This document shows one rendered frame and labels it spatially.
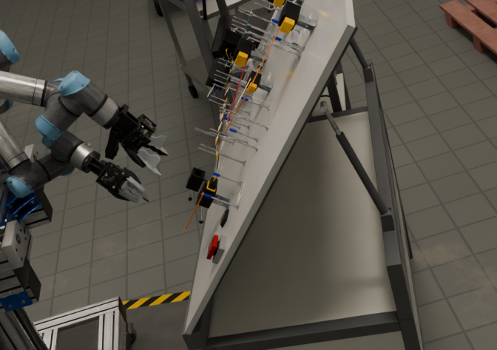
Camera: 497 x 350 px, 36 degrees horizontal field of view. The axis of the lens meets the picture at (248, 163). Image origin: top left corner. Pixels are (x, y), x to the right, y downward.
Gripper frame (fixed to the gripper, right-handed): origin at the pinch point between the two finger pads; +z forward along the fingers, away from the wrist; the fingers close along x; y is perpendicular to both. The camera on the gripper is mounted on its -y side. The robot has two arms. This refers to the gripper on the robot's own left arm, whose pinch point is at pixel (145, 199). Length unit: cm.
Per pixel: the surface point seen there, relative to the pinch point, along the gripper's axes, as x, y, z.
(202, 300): -12.6, 16.0, 31.5
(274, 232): 13.2, -29.4, 36.3
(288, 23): 58, 39, 12
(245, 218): 12.4, 34.3, 30.0
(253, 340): -15, 6, 49
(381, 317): 11, 11, 74
